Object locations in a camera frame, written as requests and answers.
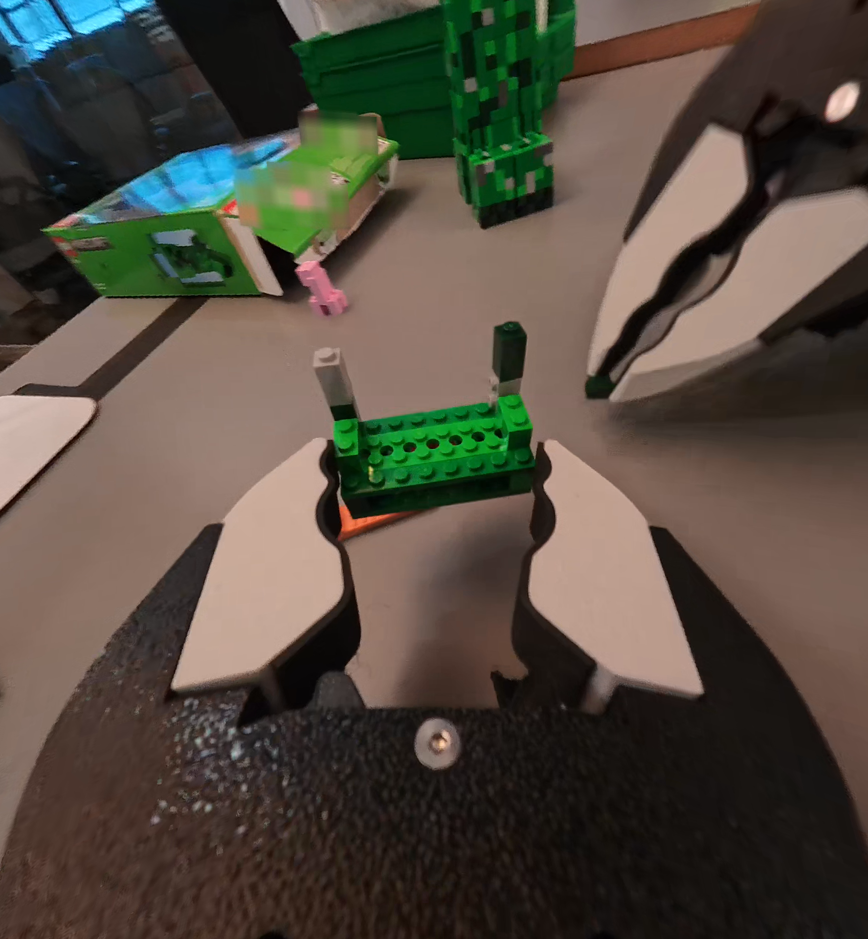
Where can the pink lego pig figure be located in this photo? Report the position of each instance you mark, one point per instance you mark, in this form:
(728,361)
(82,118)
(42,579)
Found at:
(320,286)

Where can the dark green box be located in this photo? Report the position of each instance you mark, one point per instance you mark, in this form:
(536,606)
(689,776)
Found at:
(375,81)

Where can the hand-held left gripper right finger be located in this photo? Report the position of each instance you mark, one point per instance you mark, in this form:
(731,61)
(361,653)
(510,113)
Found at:
(610,594)

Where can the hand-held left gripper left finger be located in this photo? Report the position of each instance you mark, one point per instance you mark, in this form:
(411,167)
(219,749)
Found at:
(265,587)

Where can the small dark green lego brick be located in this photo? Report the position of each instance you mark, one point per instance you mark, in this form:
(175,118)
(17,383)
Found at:
(599,386)

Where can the orange brick separator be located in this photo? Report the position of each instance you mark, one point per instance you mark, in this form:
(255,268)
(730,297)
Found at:
(360,522)

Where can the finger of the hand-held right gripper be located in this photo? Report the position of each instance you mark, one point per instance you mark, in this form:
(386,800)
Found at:
(683,205)
(786,279)

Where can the green lego set box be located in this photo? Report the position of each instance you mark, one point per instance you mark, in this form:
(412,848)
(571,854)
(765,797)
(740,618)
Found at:
(133,249)

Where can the green lego creeper figure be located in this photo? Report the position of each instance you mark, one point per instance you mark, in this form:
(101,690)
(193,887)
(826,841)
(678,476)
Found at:
(500,110)

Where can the green lego assembly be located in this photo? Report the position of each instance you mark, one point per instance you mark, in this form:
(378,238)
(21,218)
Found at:
(434,455)

